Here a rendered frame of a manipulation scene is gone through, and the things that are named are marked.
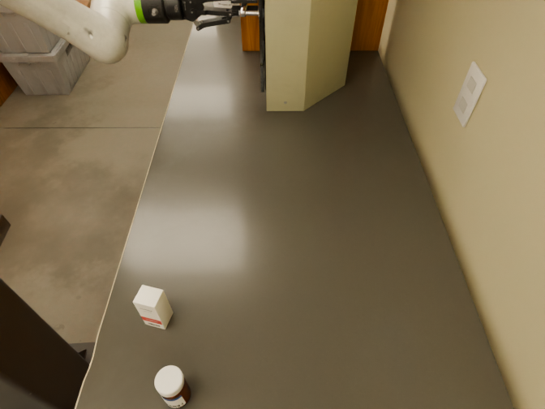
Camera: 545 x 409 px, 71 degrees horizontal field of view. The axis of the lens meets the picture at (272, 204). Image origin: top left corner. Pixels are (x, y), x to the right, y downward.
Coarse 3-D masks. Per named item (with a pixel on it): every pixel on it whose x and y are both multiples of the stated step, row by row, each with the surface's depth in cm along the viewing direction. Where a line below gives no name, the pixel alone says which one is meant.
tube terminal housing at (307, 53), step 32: (288, 0) 90; (320, 0) 93; (352, 0) 102; (288, 32) 96; (320, 32) 100; (352, 32) 110; (288, 64) 103; (320, 64) 107; (288, 96) 110; (320, 96) 116
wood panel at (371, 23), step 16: (368, 0) 125; (384, 0) 125; (240, 16) 129; (256, 16) 129; (368, 16) 129; (384, 16) 129; (256, 32) 133; (368, 32) 133; (256, 48) 137; (352, 48) 138; (368, 48) 138
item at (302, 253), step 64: (192, 64) 132; (256, 64) 132; (192, 128) 108; (256, 128) 108; (320, 128) 108; (384, 128) 108; (192, 192) 92; (256, 192) 92; (320, 192) 92; (384, 192) 92; (128, 256) 80; (192, 256) 80; (256, 256) 80; (320, 256) 80; (384, 256) 80; (448, 256) 80; (128, 320) 71; (192, 320) 71; (256, 320) 71; (320, 320) 71; (384, 320) 71; (448, 320) 70; (128, 384) 63; (192, 384) 63; (256, 384) 63; (320, 384) 63; (384, 384) 63; (448, 384) 63
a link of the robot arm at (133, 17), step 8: (96, 0) 95; (104, 0) 95; (112, 0) 95; (120, 0) 97; (128, 0) 97; (136, 0) 97; (112, 8) 95; (120, 8) 96; (128, 8) 98; (136, 8) 98; (128, 16) 98; (136, 16) 100
